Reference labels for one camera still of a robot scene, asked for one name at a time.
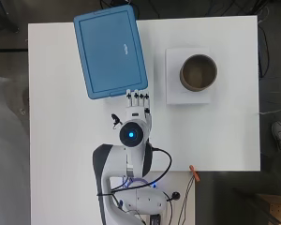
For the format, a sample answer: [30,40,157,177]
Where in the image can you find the brown round tub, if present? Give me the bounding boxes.
[179,53,219,93]

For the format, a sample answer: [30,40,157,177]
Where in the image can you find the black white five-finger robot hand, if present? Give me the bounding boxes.
[125,88,153,123]

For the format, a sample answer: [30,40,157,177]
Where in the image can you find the black round button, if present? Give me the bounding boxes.
[170,190,182,202]

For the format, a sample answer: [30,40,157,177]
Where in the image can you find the orange clamp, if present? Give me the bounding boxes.
[188,164,201,183]

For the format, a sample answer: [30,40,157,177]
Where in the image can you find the thin dark cable bundle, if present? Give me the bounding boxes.
[177,177,197,225]

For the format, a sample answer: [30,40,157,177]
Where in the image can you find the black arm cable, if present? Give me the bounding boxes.
[96,146,173,198]

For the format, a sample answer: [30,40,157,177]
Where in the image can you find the person's shoe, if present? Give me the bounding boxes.
[271,121,281,152]

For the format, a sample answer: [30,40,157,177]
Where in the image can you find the blue plastic box lid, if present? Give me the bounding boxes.
[73,4,149,100]

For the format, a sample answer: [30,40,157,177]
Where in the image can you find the white flat box stand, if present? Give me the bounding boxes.
[164,46,213,106]

